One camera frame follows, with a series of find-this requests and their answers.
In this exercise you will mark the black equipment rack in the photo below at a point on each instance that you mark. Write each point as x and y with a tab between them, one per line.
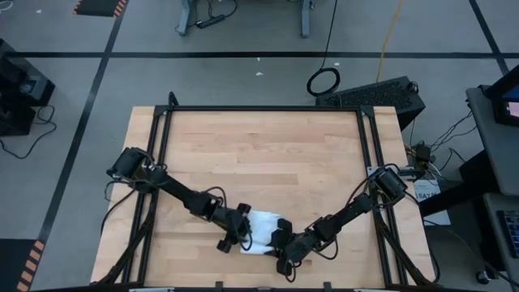
20	89

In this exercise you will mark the black desk base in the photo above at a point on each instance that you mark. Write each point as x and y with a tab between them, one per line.
466	190

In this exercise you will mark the grey desk leg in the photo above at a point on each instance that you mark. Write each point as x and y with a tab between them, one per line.
185	18
306	18

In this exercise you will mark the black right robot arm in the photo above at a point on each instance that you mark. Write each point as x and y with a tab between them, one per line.
353	211

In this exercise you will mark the white cloth napkin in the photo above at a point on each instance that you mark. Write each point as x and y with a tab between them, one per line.
263	229

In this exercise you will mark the black power strip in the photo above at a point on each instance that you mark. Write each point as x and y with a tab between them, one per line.
211	21

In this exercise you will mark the black power adapter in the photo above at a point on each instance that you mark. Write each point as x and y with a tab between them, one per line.
423	153

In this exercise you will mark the black table frame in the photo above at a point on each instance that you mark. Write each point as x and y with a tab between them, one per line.
259	108

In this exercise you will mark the white paper sheet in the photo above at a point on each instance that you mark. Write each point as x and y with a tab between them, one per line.
436	211

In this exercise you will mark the grey desk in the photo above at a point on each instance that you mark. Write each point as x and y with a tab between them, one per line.
492	227
494	142

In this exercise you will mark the black computer tower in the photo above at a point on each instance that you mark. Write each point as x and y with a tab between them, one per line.
369	97

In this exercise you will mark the laptop keyboard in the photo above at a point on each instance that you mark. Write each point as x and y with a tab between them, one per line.
511	235

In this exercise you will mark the striped hazard mat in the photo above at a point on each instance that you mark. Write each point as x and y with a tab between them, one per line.
20	263
99	7

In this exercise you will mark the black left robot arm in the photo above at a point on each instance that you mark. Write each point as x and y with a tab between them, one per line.
186	200

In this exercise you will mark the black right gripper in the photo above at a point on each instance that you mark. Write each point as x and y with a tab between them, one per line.
300	248

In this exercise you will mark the black caster wheel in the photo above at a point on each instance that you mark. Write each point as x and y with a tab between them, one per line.
481	277

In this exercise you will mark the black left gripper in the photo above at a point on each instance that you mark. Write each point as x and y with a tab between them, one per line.
234	225

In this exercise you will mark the dark screen monitor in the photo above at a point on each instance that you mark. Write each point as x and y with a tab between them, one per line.
507	97

